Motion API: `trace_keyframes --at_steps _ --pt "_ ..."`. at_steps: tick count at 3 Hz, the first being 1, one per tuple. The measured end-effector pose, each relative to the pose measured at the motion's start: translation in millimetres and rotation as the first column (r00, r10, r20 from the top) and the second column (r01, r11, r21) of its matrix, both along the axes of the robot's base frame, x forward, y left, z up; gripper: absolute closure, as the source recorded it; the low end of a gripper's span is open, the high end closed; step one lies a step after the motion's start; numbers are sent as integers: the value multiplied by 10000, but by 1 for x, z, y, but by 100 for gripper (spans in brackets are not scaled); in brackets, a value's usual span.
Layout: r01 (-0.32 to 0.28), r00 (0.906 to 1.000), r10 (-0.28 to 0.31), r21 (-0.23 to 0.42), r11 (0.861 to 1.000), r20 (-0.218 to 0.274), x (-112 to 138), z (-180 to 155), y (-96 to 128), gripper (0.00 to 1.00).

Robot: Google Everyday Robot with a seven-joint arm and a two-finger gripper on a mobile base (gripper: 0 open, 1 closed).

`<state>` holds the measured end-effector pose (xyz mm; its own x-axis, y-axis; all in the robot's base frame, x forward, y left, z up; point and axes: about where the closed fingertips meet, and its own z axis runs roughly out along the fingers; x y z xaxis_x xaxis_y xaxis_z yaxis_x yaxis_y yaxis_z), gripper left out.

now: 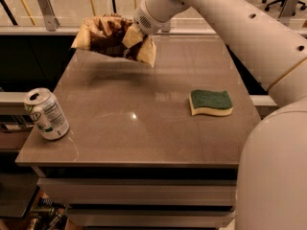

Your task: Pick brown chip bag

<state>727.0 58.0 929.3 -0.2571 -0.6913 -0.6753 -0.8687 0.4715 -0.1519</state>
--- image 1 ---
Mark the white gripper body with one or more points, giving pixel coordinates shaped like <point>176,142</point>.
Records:
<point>144,20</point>

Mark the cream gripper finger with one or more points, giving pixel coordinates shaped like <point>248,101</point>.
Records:
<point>132,36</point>

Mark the brown chip bag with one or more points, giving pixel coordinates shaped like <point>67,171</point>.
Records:
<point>103,34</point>

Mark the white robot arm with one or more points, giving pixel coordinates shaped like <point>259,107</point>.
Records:
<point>272,176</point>

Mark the green yellow sponge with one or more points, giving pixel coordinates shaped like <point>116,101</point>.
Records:
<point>214,103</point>

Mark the silver green soda can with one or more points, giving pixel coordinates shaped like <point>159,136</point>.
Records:
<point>44,110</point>

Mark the upper grey drawer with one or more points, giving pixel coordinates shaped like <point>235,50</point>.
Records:
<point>139,191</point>

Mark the grey drawer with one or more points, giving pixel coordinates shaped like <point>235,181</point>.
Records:
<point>151,218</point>
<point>139,191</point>

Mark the lower grey drawer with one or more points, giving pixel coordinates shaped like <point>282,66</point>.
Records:
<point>151,218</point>

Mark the cans on floor shelf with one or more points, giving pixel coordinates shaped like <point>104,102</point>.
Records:
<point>47,215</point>

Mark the metal railing bracket left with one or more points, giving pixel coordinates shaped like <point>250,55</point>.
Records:
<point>50,20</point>

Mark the metal railing bracket right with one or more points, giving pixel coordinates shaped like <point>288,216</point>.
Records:
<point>287,10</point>

